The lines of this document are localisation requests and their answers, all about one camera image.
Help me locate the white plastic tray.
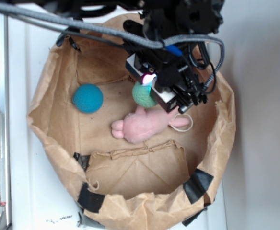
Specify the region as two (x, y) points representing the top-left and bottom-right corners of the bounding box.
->
(7, 7), (228, 230)

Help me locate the green dimpled foam ball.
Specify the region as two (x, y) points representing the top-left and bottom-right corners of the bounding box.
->
(132, 82), (157, 108)

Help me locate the grey braided cable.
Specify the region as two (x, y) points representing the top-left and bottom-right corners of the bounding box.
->
(0, 2), (226, 95)

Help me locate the brown paper bag bin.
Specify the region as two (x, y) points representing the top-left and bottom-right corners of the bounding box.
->
(27, 13), (236, 230)

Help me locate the blue dimpled foam ball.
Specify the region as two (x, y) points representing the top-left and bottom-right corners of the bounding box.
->
(72, 84), (104, 113)

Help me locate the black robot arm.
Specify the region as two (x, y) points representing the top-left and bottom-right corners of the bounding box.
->
(36, 0), (224, 113)

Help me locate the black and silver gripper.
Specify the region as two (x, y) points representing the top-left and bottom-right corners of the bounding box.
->
(126, 43), (208, 114)

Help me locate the pink plush bunny toy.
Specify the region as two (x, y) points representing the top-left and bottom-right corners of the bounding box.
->
(111, 106), (193, 144)

